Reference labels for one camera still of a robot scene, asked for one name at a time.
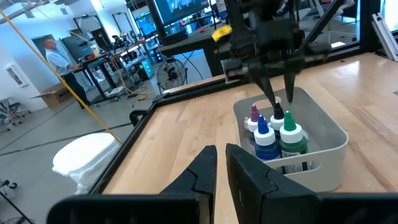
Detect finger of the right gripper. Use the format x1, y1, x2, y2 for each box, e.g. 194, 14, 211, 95
282, 71, 297, 105
254, 72, 277, 108

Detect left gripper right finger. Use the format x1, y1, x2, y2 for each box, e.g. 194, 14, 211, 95
225, 142, 318, 224

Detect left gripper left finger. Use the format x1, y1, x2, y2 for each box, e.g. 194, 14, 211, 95
159, 144, 218, 224

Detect large black-tip dropper bottle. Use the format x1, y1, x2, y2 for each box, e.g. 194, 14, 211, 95
269, 101, 286, 139

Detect large purple-tip dropper bottle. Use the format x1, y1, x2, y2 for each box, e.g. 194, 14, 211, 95
247, 104, 262, 147

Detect large blue-tip dropper bottle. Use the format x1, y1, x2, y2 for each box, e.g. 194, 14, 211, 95
253, 114, 282, 161

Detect large green-tip dropper bottle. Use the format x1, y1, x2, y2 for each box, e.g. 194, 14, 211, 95
279, 110, 309, 156

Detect grey plastic bin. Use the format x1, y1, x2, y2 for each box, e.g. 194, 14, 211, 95
233, 86, 349, 193

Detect office desk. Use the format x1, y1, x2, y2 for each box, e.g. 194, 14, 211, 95
155, 21, 237, 77

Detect black floor fan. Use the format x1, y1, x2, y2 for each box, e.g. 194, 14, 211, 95
156, 57, 188, 94

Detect black computer monitor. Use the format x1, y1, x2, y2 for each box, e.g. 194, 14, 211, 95
146, 0, 212, 46

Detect silver aluminium bar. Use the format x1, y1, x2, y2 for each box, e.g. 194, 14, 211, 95
371, 12, 398, 62

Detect white bagged bucket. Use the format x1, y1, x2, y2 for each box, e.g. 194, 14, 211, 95
52, 133, 122, 195

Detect green-lit computer tower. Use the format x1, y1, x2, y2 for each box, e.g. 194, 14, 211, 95
136, 58, 155, 80

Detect black workbench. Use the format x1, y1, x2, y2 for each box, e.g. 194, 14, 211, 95
73, 34, 159, 103

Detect cardboard box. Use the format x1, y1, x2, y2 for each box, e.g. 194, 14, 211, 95
30, 82, 74, 108

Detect person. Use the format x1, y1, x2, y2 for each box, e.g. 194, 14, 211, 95
42, 37, 93, 110

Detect black wheeled stand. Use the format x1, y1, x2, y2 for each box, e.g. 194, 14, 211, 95
0, 179, 35, 224

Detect yellow cable tag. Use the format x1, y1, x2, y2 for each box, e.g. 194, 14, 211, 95
211, 24, 233, 43

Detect black aluminium frame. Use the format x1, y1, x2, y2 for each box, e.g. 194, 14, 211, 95
88, 0, 398, 195

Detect black looped floor cable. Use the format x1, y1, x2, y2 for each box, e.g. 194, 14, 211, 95
129, 108, 150, 127

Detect yellow hose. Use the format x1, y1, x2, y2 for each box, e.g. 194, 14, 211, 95
107, 55, 150, 100

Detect yellow hanging rope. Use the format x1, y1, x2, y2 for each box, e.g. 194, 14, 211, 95
0, 9, 124, 146

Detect white wall box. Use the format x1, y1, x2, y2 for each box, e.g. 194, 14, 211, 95
4, 63, 29, 88

